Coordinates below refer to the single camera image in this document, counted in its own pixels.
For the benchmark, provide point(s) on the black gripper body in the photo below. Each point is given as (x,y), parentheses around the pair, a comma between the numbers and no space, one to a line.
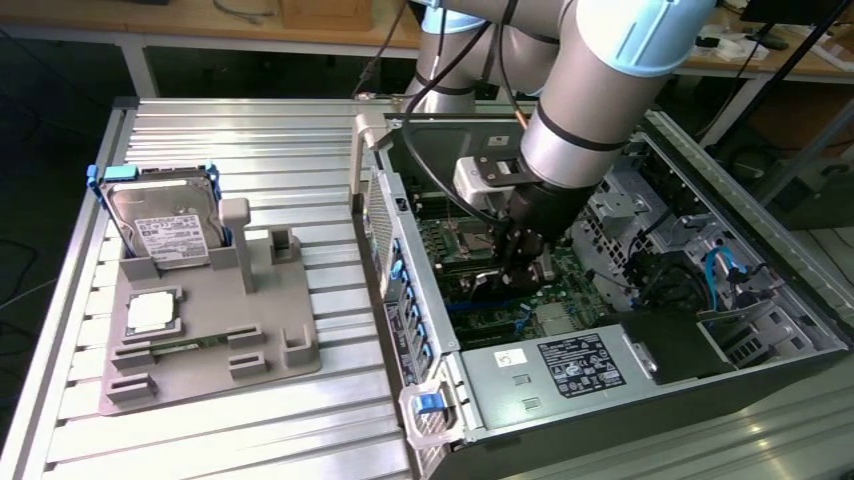
(548,210)

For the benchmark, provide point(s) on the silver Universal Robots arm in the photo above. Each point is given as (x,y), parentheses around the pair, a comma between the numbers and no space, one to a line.
(588,100)

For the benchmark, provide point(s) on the blue expansion slot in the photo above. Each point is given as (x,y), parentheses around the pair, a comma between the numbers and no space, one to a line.
(464,305)

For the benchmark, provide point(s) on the CPU socket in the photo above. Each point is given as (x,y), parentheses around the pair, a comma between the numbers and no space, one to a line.
(470,237)

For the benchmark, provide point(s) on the green motherboard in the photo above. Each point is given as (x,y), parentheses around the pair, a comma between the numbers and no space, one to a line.
(581,295)

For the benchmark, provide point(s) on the metal disk bay cage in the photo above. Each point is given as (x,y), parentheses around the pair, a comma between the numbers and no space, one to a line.
(621,220)

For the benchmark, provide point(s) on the silver chipset heatsink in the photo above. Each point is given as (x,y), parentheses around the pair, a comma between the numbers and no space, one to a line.
(556,320)

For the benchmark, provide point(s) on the grey power supply unit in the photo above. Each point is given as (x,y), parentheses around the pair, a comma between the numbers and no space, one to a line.
(508,390)

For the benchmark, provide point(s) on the blue case latch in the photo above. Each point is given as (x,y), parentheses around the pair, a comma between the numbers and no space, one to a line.
(427,403)

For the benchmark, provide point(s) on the open black PC case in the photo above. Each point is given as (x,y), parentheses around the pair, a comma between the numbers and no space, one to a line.
(734,400)

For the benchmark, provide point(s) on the black box on floor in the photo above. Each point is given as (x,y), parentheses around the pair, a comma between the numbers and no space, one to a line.
(821,195)

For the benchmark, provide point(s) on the white small object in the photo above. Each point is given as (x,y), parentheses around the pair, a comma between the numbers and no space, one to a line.
(730,47)

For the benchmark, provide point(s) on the grey plastic parts rack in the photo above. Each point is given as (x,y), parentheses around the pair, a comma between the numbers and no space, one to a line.
(214,310)

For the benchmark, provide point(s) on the black slanted pole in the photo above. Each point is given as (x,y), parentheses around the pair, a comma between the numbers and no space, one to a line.
(794,55)

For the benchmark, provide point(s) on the green RAM stick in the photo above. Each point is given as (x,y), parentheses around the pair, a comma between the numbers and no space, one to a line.
(194,344)

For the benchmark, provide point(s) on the hard disk in blue carrier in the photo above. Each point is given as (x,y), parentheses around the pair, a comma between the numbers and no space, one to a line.
(167,220)

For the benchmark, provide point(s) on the silver CPU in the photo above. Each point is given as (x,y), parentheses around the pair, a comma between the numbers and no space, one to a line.
(153,312)

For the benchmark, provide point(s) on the black monitor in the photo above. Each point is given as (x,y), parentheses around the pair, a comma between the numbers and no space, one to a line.
(801,10)

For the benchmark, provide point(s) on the wooden workbench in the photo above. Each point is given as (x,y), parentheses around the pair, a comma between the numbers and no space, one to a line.
(201,22)

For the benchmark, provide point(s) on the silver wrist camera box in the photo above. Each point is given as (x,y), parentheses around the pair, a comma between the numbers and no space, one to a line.
(470,187)

